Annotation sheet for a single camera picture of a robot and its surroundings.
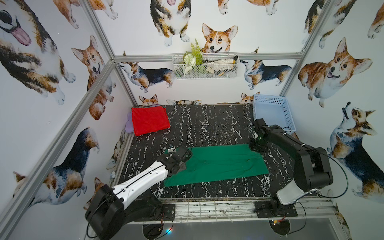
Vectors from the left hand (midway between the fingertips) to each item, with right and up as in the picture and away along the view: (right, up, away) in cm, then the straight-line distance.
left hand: (180, 160), depth 84 cm
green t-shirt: (+18, -4, +8) cm, 20 cm away
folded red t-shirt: (-27, +23, +24) cm, 43 cm away
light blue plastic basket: (+70, +30, +37) cm, 85 cm away
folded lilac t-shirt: (-40, +18, +23) cm, 49 cm away
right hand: (+42, +6, +6) cm, 43 cm away
